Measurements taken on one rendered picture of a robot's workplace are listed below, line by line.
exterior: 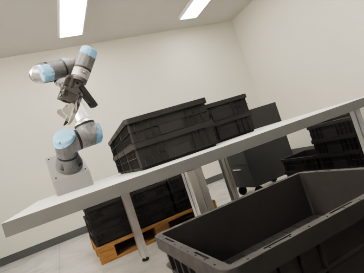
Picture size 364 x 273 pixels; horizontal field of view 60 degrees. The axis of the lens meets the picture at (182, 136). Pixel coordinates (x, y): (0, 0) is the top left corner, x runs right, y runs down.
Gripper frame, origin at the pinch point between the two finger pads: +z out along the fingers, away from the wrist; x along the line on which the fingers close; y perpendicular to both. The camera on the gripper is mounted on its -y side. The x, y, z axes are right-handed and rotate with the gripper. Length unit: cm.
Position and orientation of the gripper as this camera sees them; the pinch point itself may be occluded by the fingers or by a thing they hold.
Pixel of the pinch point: (68, 123)
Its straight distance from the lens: 144.1
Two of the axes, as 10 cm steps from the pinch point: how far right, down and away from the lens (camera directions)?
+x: 6.1, -0.3, -7.9
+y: -7.5, -3.4, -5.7
